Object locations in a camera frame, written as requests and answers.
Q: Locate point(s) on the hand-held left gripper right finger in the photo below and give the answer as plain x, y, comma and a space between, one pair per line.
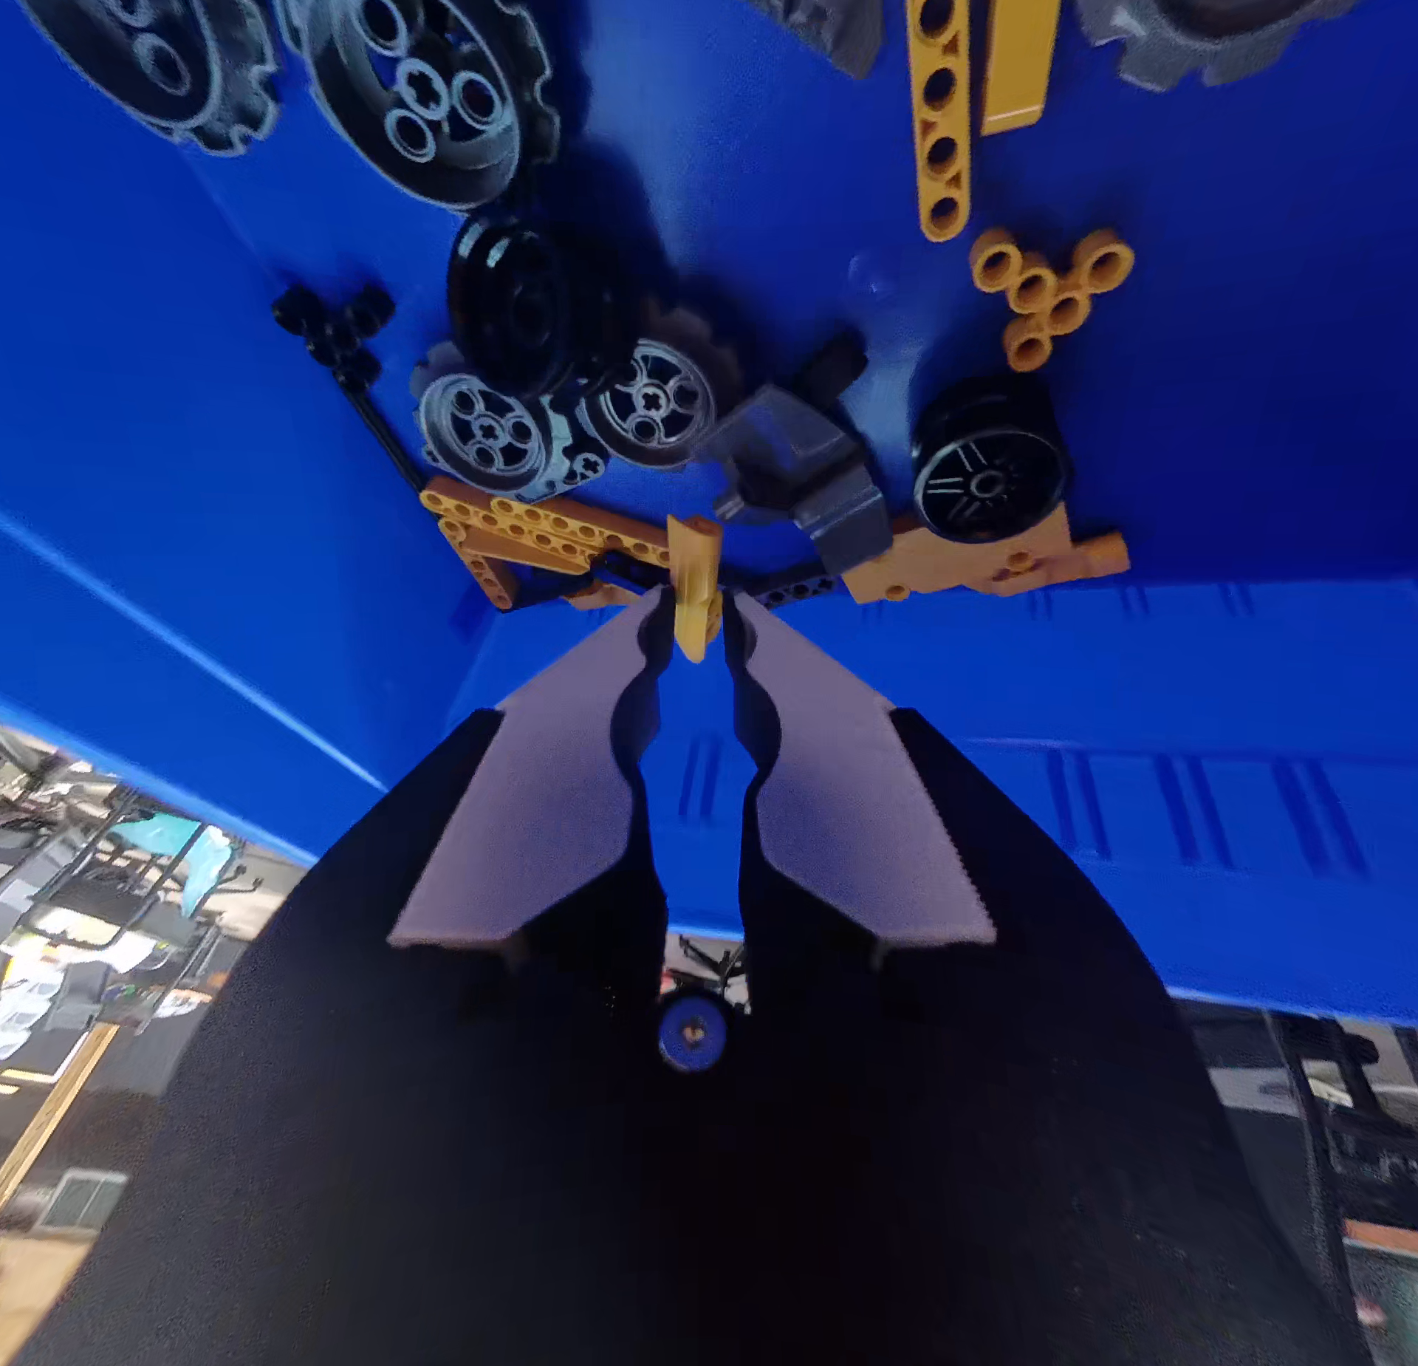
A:
864, 824

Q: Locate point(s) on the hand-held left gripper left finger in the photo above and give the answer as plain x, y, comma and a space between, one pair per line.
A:
522, 824

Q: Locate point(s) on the yellow lego bracket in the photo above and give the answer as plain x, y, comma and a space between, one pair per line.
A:
697, 585

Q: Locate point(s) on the blue plastic bin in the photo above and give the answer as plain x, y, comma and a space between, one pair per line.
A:
1219, 390

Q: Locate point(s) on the yellow lego panel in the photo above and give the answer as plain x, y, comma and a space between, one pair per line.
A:
974, 567

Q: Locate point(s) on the short yellow lego beam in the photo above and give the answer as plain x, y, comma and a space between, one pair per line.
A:
600, 547

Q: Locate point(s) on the small yellow lego connector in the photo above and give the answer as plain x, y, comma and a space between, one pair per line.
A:
1093, 556

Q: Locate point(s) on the grey curved lego panel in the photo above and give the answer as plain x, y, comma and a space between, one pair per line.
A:
798, 456

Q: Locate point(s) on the black lego wheel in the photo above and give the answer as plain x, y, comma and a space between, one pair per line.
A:
986, 468
532, 302

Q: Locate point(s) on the black lego axle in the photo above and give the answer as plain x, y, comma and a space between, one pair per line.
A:
383, 430

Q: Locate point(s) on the yellow angled lego liftarm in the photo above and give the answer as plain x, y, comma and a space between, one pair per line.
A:
1054, 291

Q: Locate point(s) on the long yellow lego beam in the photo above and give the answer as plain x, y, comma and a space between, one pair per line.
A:
1025, 36

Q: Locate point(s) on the scattered grey sprocket wheels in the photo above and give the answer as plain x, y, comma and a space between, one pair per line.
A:
426, 91

